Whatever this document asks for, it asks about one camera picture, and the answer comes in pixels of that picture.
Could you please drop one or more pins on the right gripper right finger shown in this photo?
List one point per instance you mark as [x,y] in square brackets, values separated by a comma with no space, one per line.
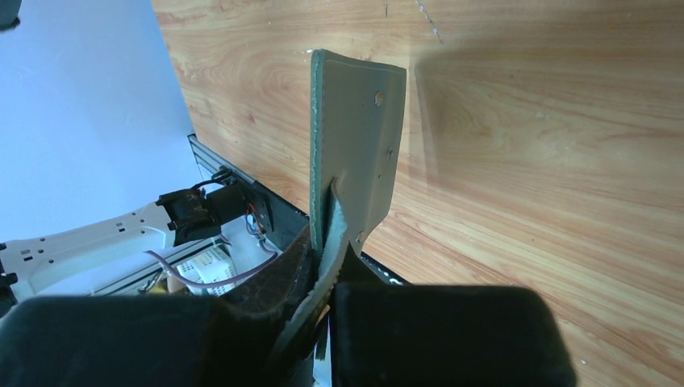
[442,335]

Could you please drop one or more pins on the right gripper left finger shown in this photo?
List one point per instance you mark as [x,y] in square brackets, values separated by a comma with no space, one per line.
[165,340]

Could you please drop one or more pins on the green card holder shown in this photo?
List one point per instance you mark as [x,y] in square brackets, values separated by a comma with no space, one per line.
[356,118]

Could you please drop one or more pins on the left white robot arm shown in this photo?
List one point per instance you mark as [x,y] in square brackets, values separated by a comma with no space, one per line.
[29,266]

